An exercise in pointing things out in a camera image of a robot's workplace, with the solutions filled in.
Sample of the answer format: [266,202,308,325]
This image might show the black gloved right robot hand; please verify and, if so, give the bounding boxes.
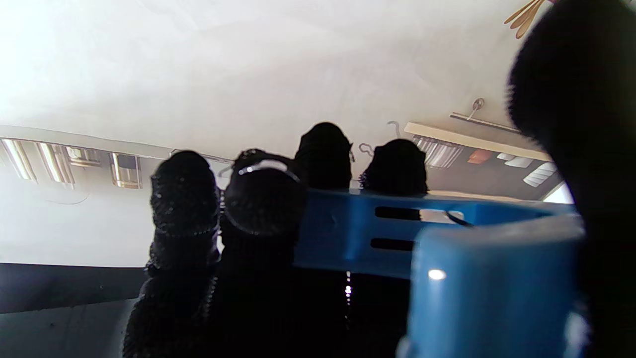
[123,0,636,358]

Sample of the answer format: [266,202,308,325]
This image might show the blue plastic bag clip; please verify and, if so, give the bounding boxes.
[293,188,591,358]

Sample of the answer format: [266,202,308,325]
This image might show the printed kitchen backdrop banner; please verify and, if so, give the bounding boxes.
[0,0,577,269]

